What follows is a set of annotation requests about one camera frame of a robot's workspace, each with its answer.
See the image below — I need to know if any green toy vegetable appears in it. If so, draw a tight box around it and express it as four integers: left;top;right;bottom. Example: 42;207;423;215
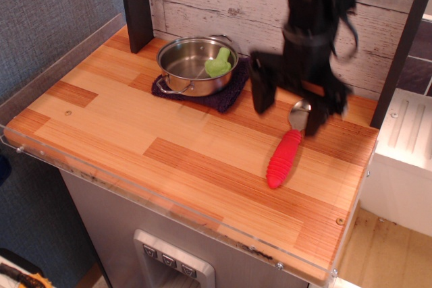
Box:
205;47;232;78

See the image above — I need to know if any white toy sink unit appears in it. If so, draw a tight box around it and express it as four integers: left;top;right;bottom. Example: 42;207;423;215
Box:
359;13;432;238

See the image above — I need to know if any dark right shelf post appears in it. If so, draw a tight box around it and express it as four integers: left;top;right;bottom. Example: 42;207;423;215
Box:
370;0;429;129

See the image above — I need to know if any dark purple cloth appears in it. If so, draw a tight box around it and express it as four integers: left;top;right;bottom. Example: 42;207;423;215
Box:
151;57;250;113

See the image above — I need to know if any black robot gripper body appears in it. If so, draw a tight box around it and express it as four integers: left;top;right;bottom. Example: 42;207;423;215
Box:
249;28;354;115

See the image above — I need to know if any stainless steel pot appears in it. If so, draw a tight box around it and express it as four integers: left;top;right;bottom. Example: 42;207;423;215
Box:
157;36;239;97

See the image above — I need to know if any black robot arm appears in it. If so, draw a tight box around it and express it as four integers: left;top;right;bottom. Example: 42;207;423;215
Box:
249;0;356;136

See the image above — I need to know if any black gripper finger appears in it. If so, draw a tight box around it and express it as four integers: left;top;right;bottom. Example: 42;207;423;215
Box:
249;60;276;114
305;94;341;136

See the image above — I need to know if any yellow object bottom left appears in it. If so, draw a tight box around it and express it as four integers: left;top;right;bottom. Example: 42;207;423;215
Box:
18;274;52;288

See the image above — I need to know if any dark shelf post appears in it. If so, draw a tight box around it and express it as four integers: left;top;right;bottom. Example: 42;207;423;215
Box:
370;0;429;129
123;0;154;53

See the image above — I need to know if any red-handled metal spoon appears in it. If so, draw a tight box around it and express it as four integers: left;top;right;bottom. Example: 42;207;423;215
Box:
266;99;311;189

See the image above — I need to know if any clear acrylic table guard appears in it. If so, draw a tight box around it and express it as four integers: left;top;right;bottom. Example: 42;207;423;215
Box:
5;119;377;287

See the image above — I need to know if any dark left shelf post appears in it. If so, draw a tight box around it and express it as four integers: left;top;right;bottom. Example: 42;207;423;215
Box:
123;0;154;53

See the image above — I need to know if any silver toy fridge cabinet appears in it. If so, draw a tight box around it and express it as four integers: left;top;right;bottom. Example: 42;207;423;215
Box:
61;171;308;287

